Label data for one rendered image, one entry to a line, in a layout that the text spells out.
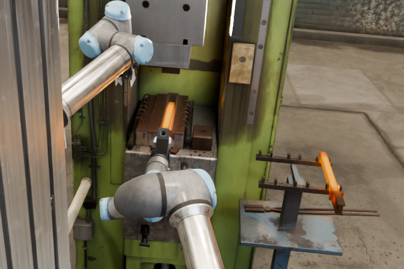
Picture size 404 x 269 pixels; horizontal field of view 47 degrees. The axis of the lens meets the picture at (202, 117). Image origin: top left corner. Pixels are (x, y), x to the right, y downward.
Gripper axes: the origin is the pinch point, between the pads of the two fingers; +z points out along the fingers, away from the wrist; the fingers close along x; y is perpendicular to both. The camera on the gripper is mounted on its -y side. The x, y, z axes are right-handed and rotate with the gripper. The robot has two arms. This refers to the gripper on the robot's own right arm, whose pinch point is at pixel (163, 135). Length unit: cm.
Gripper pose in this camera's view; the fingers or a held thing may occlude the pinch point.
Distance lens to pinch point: 181.8
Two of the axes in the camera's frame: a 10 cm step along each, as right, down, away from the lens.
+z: 0.2, -3.9, 9.2
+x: 10.0, 0.8, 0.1
